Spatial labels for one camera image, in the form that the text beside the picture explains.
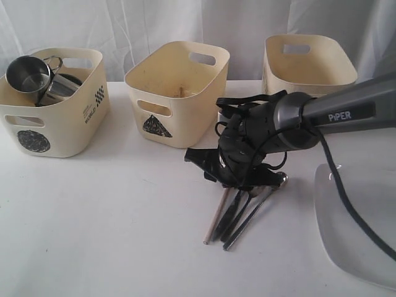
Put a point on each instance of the cream bin with square mark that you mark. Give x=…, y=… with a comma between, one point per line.
x=313, y=64

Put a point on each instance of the white square plate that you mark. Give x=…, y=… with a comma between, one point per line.
x=371, y=191

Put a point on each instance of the stainless steel spoon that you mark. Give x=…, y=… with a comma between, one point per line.
x=234, y=237

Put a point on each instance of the cream bin with circle mark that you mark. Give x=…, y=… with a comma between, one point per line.
x=66, y=128

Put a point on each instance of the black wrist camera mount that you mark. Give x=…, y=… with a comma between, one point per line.
x=231, y=106

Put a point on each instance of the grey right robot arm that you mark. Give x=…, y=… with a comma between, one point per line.
x=301, y=119

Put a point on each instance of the stainless steel table knife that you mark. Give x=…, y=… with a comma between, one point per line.
x=227, y=216

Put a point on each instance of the white backdrop curtain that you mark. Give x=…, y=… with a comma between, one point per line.
x=126, y=32

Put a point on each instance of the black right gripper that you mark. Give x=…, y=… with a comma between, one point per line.
x=242, y=147

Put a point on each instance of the steel mug with wire handle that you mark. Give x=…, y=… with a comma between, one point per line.
x=28, y=74

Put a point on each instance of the cream bin with triangle mark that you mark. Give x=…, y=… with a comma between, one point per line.
x=160, y=114

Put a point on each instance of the steel mug with solid handle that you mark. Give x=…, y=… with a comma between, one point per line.
x=62, y=87

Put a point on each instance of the stainless steel fork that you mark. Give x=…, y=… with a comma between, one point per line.
x=252, y=194

